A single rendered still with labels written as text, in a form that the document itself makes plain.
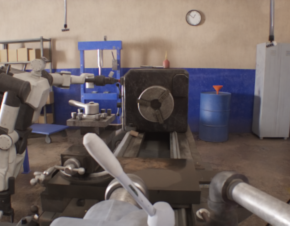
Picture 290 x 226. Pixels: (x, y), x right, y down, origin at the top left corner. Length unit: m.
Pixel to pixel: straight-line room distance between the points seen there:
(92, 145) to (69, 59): 5.41
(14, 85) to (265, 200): 1.23
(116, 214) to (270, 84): 4.85
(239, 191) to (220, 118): 4.45
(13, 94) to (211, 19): 4.58
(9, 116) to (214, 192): 1.19
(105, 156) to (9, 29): 6.17
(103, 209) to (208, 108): 4.35
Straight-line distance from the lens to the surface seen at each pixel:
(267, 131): 5.24
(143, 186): 0.51
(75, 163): 0.90
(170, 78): 1.94
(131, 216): 0.33
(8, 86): 1.33
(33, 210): 1.13
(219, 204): 0.30
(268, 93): 5.11
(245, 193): 0.25
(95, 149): 0.24
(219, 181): 0.28
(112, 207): 0.39
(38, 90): 1.45
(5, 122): 1.38
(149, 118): 1.77
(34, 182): 1.15
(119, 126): 1.14
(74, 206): 0.93
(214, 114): 4.66
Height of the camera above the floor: 1.34
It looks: 10 degrees down
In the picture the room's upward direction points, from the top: straight up
